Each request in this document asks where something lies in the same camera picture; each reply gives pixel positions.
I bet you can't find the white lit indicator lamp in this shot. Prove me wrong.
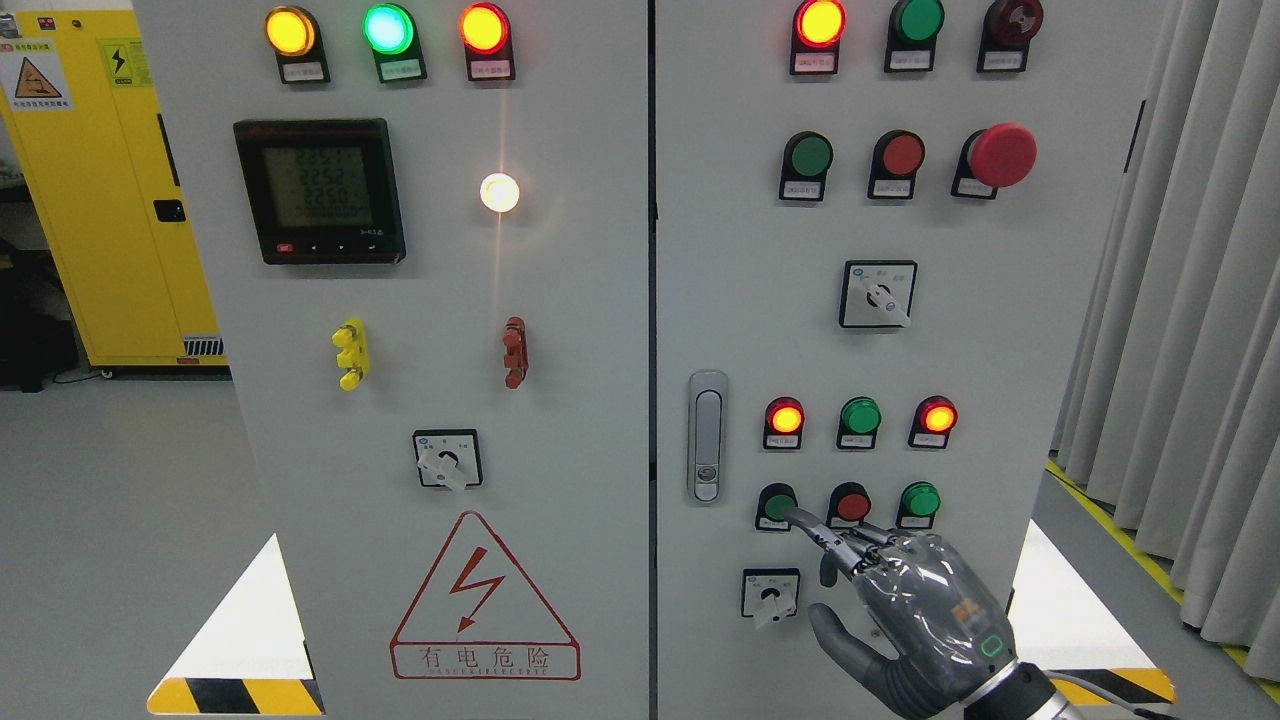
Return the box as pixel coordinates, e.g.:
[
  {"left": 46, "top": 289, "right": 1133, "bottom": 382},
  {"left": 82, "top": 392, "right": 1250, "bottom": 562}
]
[{"left": 479, "top": 172, "right": 522, "bottom": 214}]

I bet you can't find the red emergency stop mushroom button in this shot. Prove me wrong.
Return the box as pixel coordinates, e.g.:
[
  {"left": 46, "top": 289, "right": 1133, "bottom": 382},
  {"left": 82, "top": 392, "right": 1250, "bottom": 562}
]
[{"left": 950, "top": 122, "right": 1038, "bottom": 200}]

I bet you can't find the lower green indicator lamp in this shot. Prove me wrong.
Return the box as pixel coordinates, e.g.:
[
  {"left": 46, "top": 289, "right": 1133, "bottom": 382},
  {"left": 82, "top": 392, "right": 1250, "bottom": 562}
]
[{"left": 836, "top": 396, "right": 883, "bottom": 451}]

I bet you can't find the red terminal connector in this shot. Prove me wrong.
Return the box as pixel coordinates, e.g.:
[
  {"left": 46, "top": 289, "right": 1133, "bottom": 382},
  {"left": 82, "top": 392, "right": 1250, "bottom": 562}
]
[{"left": 500, "top": 316, "right": 529, "bottom": 389}]

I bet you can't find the red indicator lamp top left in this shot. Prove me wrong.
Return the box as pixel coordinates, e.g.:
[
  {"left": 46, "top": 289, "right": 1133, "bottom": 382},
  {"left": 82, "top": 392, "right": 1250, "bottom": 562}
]
[{"left": 458, "top": 1, "right": 515, "bottom": 82}]

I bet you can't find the black digital power meter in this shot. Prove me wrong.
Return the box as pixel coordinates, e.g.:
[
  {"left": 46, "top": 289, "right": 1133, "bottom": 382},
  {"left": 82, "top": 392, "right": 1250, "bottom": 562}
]
[{"left": 233, "top": 118, "right": 406, "bottom": 265}]

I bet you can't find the grey electrical control cabinet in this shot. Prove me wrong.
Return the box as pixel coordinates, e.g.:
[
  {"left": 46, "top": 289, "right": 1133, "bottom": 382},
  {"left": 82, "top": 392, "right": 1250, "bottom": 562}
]
[{"left": 134, "top": 1, "right": 1175, "bottom": 719}]

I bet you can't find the yellow indicator lamp top left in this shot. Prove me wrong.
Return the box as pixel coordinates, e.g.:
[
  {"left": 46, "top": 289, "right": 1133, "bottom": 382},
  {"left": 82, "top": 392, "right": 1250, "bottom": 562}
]
[{"left": 264, "top": 5, "right": 332, "bottom": 85}]

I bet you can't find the green indicator lamp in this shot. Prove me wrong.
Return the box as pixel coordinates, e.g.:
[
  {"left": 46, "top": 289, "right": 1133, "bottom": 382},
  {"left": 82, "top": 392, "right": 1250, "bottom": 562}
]
[
  {"left": 361, "top": 3, "right": 428, "bottom": 83},
  {"left": 883, "top": 0, "right": 945, "bottom": 73},
  {"left": 836, "top": 396, "right": 883, "bottom": 451}
]

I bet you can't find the red electric hazard warning sign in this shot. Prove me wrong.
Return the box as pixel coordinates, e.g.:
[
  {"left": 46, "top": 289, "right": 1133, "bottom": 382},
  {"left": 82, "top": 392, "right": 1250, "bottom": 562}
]
[{"left": 390, "top": 511, "right": 581, "bottom": 682}]

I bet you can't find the grey pleated curtain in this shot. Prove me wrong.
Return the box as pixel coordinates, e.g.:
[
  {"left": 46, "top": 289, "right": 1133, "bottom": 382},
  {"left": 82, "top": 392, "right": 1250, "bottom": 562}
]
[{"left": 1055, "top": 1, "right": 1279, "bottom": 680}]

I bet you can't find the lower red push button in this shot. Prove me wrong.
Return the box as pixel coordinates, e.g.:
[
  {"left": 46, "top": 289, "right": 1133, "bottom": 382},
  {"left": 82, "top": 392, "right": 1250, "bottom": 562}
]
[{"left": 826, "top": 480, "right": 872, "bottom": 530}]

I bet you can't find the green indicator lamp top right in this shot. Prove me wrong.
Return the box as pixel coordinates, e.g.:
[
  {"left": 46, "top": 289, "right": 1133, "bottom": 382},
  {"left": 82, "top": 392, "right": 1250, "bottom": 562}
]
[{"left": 883, "top": 0, "right": 945, "bottom": 73}]

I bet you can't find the lower right green push button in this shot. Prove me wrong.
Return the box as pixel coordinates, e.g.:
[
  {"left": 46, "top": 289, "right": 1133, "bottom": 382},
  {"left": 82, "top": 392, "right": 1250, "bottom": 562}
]
[{"left": 895, "top": 480, "right": 942, "bottom": 530}]

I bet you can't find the red indicator lamp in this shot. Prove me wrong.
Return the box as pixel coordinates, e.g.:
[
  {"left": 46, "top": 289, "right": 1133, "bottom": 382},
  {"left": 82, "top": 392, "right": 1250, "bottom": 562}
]
[
  {"left": 908, "top": 395, "right": 957, "bottom": 450},
  {"left": 762, "top": 396, "right": 805, "bottom": 452},
  {"left": 788, "top": 0, "right": 849, "bottom": 76},
  {"left": 458, "top": 1, "right": 515, "bottom": 82}
]

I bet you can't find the yellow terminal connector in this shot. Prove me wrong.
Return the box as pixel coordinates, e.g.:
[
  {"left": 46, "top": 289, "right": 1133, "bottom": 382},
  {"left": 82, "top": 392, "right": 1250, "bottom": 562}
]
[{"left": 332, "top": 316, "right": 370, "bottom": 392}]

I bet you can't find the red indicator lamp top right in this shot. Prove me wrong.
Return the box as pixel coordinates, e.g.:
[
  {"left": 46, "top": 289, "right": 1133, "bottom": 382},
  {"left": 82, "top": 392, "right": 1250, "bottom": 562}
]
[{"left": 788, "top": 0, "right": 849, "bottom": 76}]

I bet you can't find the lower right red indicator lamp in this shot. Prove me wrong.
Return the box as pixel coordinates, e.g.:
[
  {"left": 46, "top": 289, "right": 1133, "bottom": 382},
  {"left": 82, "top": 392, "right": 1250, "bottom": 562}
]
[{"left": 908, "top": 395, "right": 957, "bottom": 450}]

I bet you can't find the yellow safety storage cabinet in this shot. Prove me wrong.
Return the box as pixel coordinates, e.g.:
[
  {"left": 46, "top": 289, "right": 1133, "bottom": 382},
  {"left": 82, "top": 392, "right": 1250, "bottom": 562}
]
[{"left": 3, "top": 8, "right": 227, "bottom": 370}]

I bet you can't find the upper green push button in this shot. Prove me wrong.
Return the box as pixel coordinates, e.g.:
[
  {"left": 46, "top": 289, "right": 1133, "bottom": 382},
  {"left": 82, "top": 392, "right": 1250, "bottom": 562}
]
[{"left": 777, "top": 131, "right": 835, "bottom": 202}]

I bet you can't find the lower left red indicator lamp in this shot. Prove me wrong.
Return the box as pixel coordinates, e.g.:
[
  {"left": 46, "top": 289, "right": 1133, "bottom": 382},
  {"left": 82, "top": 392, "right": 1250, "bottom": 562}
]
[{"left": 762, "top": 396, "right": 805, "bottom": 452}]

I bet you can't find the red push button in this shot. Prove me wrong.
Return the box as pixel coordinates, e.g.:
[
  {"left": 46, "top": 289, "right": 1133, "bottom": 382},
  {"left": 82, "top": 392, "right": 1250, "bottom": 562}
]
[
  {"left": 826, "top": 480, "right": 872, "bottom": 530},
  {"left": 867, "top": 129, "right": 925, "bottom": 201}
]

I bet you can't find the silver cabinet door handle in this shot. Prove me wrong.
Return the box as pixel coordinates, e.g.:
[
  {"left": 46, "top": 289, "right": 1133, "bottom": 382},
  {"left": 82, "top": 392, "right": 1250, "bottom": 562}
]
[{"left": 687, "top": 370, "right": 730, "bottom": 503}]

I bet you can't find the dark red buzzer lamp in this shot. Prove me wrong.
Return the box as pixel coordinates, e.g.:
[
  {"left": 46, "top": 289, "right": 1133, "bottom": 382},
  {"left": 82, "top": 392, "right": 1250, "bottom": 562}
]
[{"left": 975, "top": 0, "right": 1044, "bottom": 74}]

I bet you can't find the upper right rotary selector switch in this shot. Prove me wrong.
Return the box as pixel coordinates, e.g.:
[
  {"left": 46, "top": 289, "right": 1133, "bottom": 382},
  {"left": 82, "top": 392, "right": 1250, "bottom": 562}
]
[{"left": 838, "top": 260, "right": 918, "bottom": 329}]

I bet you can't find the left panel rotary selector switch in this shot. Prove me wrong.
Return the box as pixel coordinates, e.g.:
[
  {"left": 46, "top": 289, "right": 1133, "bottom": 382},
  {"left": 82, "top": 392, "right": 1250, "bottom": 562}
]
[{"left": 411, "top": 429, "right": 484, "bottom": 492}]

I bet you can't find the lower white rotary selector switch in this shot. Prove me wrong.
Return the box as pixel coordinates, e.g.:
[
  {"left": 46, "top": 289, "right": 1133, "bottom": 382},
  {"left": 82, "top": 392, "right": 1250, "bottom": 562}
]
[{"left": 741, "top": 568, "right": 801, "bottom": 630}]

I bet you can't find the grey robotic humanoid hand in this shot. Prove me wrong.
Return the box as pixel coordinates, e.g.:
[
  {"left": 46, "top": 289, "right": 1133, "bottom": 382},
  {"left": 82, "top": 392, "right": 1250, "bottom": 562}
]
[{"left": 783, "top": 507, "right": 1018, "bottom": 719}]

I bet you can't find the green indicator lamp top left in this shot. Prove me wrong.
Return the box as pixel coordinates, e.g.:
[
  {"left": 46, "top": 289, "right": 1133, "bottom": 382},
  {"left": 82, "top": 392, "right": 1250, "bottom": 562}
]
[{"left": 361, "top": 3, "right": 428, "bottom": 83}]

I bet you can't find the green push button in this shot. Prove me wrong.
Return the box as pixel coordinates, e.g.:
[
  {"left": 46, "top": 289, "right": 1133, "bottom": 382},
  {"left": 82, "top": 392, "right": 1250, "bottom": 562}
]
[
  {"left": 895, "top": 480, "right": 942, "bottom": 530},
  {"left": 777, "top": 131, "right": 835, "bottom": 202}
]

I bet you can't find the upper red push button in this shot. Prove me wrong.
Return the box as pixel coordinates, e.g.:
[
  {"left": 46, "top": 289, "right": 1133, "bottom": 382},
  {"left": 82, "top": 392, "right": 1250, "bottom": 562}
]
[{"left": 867, "top": 129, "right": 925, "bottom": 201}]

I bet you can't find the green start button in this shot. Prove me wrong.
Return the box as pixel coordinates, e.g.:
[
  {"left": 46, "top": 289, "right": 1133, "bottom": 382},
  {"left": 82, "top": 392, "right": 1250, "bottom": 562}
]
[{"left": 754, "top": 483, "right": 797, "bottom": 532}]

